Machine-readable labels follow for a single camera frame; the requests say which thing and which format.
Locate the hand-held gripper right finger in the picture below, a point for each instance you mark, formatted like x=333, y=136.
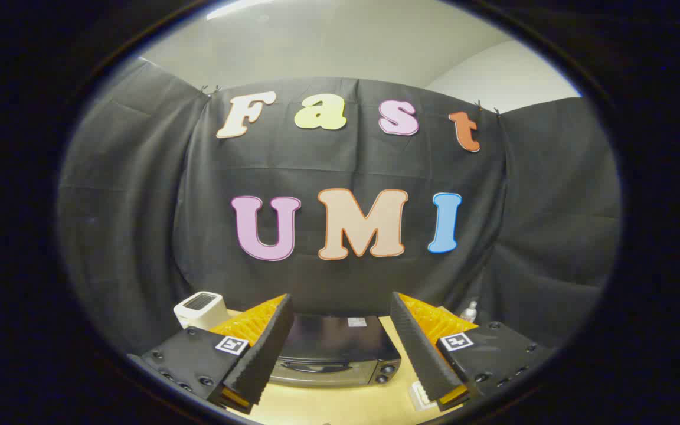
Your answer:
x=422, y=354

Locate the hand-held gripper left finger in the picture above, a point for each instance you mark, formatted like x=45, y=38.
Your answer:
x=263, y=354

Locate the black toaster oven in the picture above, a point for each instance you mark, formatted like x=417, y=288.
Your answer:
x=334, y=348

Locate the white plastic tray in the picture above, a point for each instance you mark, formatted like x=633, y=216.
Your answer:
x=419, y=396

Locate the white pink label bottle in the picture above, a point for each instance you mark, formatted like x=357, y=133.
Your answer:
x=470, y=313

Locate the white boxy appliance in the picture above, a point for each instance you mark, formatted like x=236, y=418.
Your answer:
x=201, y=310

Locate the black backdrop cloth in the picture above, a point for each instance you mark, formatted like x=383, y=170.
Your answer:
x=139, y=236

